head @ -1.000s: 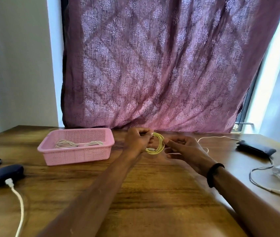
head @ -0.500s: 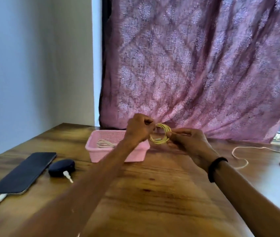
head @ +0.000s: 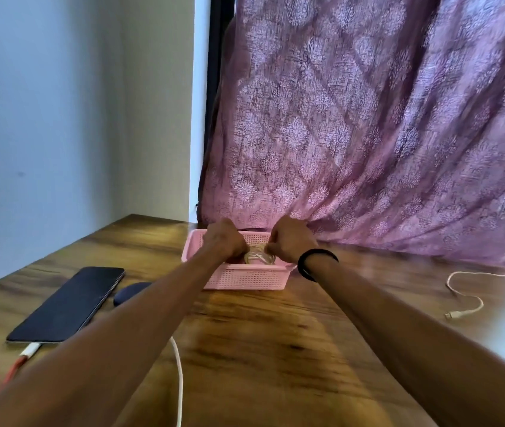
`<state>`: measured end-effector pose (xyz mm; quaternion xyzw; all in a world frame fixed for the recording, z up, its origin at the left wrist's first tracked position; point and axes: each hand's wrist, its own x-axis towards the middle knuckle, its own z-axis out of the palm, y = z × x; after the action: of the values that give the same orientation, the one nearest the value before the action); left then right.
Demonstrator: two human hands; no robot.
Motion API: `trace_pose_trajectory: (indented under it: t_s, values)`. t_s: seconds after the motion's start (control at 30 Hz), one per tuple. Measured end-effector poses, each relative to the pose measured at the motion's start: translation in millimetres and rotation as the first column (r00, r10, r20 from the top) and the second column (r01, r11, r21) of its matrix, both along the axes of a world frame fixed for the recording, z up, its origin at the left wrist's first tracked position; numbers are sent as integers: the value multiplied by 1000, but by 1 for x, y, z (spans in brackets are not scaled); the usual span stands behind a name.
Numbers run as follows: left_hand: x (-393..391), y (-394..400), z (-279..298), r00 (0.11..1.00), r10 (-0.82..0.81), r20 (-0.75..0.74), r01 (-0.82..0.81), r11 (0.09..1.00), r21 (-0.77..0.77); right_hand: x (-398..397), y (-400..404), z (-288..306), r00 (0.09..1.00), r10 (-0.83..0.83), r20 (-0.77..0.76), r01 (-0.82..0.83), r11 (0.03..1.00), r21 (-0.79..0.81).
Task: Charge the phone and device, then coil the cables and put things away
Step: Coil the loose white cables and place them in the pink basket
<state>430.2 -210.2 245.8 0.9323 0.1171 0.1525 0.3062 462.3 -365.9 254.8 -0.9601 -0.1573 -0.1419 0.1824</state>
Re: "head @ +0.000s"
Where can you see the person's right hand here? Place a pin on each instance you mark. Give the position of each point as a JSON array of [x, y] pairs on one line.
[[292, 240]]

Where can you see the person's left hand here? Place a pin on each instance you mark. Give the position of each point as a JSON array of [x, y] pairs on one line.
[[228, 242]]

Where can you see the pink plastic basket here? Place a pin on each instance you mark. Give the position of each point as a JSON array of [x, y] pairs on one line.
[[243, 277]]

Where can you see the dark blue earbuds case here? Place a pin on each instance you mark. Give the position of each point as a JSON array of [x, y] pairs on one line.
[[130, 292]]

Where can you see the black smartphone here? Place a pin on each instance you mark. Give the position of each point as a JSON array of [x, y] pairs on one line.
[[70, 302]]

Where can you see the person's right forearm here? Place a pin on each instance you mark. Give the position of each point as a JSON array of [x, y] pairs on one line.
[[412, 333]]

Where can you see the person's left forearm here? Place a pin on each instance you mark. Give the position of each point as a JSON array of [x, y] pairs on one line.
[[101, 342]]

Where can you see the wooden desk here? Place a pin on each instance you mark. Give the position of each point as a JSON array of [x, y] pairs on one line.
[[279, 351]]

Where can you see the black wristband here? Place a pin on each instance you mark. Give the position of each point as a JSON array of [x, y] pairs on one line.
[[303, 271]]

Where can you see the purple patterned curtain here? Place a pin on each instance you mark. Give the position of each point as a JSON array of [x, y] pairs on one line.
[[368, 128]]

